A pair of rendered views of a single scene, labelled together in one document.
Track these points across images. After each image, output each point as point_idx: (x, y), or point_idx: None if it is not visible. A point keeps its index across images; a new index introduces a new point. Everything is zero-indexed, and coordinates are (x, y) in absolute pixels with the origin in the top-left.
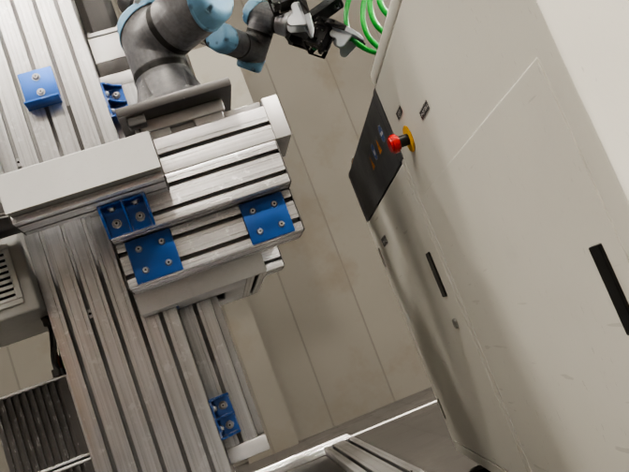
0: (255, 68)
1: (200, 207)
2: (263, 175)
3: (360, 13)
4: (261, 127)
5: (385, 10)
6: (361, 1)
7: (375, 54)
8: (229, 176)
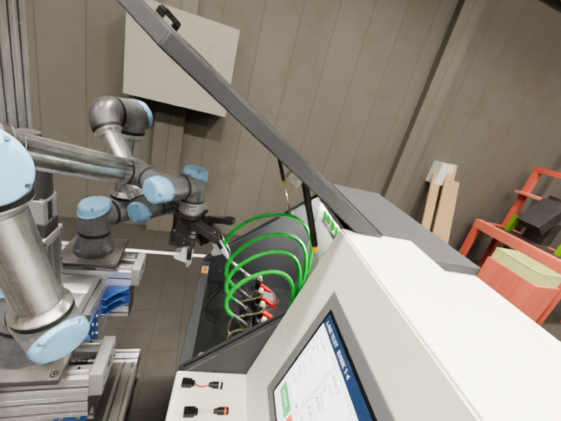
0: (165, 215)
1: (13, 420)
2: (69, 411)
3: (229, 258)
4: (80, 389)
5: (225, 307)
6: (235, 251)
7: (231, 265)
8: (43, 409)
